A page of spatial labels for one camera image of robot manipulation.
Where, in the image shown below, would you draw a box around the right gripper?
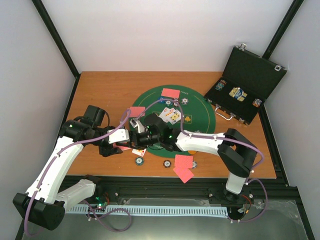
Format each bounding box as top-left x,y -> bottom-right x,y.
115,131 -> 161,151

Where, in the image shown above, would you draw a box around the red-backed playing card deck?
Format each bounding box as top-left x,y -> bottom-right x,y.
113,143 -> 131,151

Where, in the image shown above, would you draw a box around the face-up red king card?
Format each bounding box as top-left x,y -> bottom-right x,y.
132,148 -> 147,157

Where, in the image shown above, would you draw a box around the black red poker chip stack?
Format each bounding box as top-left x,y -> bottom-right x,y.
163,160 -> 172,168

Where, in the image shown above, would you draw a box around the black red chip top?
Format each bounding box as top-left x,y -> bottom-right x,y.
173,98 -> 179,106

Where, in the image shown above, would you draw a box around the red-backed card bottom edge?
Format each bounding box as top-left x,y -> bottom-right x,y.
173,167 -> 194,184

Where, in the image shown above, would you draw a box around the light blue chip top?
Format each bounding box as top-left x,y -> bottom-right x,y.
181,98 -> 189,105

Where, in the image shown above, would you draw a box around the light blue poker chip stack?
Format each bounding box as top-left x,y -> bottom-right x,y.
192,161 -> 197,169

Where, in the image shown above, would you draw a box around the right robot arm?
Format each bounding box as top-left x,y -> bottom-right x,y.
108,113 -> 259,204

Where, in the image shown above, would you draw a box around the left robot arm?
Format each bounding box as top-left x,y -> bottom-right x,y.
12,105 -> 131,235

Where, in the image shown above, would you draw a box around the chips in case left slot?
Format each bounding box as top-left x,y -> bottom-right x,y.
214,79 -> 227,91

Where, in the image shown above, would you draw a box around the chips in case slot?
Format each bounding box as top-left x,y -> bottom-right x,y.
214,79 -> 227,91
252,98 -> 262,108

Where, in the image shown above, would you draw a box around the blue card deck in case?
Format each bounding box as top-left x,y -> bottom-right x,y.
229,87 -> 248,102

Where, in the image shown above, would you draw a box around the chips in case right slot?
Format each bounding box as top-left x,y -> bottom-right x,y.
252,98 -> 262,108

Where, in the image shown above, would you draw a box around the black poker case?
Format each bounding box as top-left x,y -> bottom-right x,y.
204,44 -> 288,125

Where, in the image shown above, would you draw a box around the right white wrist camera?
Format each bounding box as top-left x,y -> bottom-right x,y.
129,118 -> 147,134

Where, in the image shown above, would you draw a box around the light blue cable duct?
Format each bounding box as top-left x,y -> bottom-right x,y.
67,203 -> 230,217

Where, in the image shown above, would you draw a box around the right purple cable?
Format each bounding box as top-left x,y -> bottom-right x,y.
131,97 -> 268,224

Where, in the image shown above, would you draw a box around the black aluminium frame rail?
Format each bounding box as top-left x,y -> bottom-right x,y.
98,176 -> 302,206

